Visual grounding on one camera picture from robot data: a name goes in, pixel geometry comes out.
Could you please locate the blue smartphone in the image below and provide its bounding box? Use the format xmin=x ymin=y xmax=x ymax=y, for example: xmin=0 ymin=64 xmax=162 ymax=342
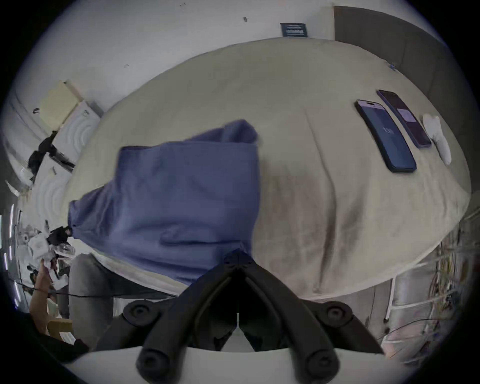
xmin=354 ymin=99 xmax=418 ymax=174

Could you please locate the blue wall sign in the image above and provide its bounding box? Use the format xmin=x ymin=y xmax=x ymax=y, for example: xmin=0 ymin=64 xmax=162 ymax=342
xmin=280 ymin=22 xmax=309 ymax=38

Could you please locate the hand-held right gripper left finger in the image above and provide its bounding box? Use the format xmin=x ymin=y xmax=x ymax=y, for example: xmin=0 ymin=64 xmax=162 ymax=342
xmin=94 ymin=250 xmax=238 ymax=382

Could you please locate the person's left forearm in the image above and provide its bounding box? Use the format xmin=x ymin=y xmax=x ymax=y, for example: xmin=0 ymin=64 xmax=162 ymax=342
xmin=29 ymin=287 xmax=57 ymax=335

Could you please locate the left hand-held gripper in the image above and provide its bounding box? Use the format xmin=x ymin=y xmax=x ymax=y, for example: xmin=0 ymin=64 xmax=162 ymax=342
xmin=27 ymin=225 xmax=74 ymax=268

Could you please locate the purple smartphone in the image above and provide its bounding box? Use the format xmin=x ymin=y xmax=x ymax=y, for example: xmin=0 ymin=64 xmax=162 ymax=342
xmin=376 ymin=89 xmax=433 ymax=149

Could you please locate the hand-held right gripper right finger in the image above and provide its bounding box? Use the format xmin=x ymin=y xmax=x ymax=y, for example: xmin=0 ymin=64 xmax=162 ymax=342
xmin=238 ymin=250 xmax=384 ymax=382

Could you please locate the pale yellow carton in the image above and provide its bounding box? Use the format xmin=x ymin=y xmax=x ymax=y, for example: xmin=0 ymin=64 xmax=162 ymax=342
xmin=39 ymin=80 xmax=84 ymax=130

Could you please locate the person's left hand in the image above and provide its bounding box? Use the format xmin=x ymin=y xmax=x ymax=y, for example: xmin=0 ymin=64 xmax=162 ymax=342
xmin=34 ymin=259 xmax=58 ymax=294

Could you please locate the blue shirt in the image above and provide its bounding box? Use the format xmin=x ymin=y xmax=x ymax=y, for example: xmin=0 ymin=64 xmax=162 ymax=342
xmin=68 ymin=119 xmax=262 ymax=286

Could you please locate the small white cloth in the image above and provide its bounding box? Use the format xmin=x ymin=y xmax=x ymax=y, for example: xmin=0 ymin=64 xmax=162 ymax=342
xmin=422 ymin=113 xmax=452 ymax=166

